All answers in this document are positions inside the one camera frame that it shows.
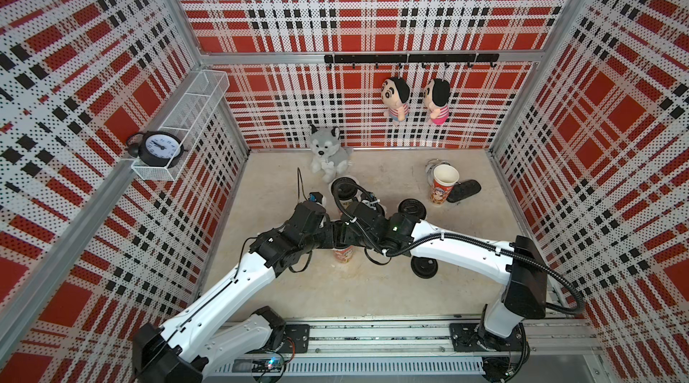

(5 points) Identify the red paper cup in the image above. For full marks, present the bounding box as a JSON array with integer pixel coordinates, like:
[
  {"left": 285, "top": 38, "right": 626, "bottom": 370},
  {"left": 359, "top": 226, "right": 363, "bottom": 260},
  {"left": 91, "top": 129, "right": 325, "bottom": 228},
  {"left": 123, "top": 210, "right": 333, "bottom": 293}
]
[
  {"left": 430, "top": 164, "right": 459, "bottom": 205},
  {"left": 333, "top": 246, "right": 353, "bottom": 263}
]

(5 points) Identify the black cup lid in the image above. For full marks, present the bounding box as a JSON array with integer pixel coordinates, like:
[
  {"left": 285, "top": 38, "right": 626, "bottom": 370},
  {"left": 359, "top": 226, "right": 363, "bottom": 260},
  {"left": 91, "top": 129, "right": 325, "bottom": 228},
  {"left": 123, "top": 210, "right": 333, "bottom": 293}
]
[{"left": 330, "top": 177, "right": 359, "bottom": 201}]

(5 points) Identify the yellow-red paper cup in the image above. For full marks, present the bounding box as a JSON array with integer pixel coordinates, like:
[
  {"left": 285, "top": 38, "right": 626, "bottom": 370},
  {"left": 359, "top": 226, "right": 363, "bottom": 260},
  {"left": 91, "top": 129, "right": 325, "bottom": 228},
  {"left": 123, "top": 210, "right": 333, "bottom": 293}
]
[{"left": 340, "top": 198, "right": 356, "bottom": 208}]

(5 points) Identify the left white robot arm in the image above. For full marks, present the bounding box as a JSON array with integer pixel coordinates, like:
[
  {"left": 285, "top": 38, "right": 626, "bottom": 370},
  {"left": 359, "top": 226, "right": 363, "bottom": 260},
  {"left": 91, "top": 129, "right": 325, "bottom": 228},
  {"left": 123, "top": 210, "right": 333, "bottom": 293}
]
[{"left": 132, "top": 201, "right": 341, "bottom": 382}]

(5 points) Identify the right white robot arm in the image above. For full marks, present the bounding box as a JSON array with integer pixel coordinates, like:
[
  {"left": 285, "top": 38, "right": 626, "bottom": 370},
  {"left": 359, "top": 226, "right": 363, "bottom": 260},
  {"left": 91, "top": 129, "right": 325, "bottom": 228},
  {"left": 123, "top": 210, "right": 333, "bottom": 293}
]
[{"left": 336, "top": 202, "right": 585, "bottom": 351}]

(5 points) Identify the grey white husky plush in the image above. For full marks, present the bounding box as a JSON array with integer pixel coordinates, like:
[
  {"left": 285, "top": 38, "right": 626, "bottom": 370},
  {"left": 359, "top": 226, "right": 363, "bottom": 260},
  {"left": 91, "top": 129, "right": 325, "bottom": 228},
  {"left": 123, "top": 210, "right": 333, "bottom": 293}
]
[{"left": 309, "top": 124, "right": 352, "bottom": 183}]

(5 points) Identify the black lid front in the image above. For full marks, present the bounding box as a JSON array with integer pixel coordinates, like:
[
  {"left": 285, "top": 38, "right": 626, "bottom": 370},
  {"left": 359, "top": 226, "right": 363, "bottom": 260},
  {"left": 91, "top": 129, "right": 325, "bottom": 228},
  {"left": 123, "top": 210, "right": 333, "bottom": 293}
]
[{"left": 410, "top": 257, "right": 439, "bottom": 279}]

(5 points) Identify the silver alarm clock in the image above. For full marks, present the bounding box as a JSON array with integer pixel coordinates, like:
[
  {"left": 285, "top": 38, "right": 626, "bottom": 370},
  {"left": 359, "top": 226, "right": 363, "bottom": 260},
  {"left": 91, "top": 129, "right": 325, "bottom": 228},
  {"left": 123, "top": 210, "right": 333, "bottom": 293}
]
[{"left": 425, "top": 159, "right": 450, "bottom": 177}]

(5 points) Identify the black oblong case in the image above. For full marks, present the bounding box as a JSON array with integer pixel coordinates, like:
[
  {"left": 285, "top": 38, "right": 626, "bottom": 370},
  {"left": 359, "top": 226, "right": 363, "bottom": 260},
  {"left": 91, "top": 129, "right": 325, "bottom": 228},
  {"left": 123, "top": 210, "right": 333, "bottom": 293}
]
[{"left": 446, "top": 180, "right": 482, "bottom": 204}]

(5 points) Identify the boy doll striped shirt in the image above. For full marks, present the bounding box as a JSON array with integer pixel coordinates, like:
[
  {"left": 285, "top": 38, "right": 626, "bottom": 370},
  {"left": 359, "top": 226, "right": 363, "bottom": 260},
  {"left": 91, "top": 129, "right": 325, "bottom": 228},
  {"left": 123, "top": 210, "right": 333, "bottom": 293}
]
[{"left": 381, "top": 77, "right": 410, "bottom": 123}]

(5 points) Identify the boy doll pink shirt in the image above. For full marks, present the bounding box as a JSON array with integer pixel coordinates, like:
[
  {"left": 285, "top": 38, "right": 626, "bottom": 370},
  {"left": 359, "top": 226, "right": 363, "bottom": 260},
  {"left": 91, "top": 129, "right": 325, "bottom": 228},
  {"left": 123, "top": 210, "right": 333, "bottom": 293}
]
[{"left": 423, "top": 78, "right": 450, "bottom": 126}]

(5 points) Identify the black round clock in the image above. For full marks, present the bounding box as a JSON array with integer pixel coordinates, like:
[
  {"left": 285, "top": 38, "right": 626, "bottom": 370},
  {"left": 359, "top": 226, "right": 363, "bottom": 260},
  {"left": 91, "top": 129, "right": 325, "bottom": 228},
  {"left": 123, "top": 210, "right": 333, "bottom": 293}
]
[{"left": 126, "top": 131, "right": 185, "bottom": 168}]

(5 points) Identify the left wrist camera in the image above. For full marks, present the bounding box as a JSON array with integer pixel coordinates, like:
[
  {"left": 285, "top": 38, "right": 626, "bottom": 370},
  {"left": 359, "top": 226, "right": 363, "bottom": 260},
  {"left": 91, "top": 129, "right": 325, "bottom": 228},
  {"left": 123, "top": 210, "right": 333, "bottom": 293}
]
[{"left": 308, "top": 191, "right": 326, "bottom": 207}]

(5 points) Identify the white wire basket shelf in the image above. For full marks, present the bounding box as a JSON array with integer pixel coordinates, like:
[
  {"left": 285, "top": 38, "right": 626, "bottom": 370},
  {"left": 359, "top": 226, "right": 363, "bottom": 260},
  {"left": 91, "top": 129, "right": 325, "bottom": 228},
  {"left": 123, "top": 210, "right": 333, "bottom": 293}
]
[{"left": 132, "top": 69, "right": 229, "bottom": 182}]

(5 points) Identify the black hook rail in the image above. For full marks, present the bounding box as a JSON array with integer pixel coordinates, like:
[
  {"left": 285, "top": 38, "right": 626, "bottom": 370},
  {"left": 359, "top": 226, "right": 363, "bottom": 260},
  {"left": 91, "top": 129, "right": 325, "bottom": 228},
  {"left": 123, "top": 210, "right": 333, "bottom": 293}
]
[{"left": 324, "top": 53, "right": 500, "bottom": 66}]

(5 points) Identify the metal base rail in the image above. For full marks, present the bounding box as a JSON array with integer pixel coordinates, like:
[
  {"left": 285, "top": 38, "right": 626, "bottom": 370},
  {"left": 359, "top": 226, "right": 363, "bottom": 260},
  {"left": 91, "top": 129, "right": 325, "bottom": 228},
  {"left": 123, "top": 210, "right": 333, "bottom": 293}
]
[{"left": 201, "top": 315, "right": 614, "bottom": 382}]

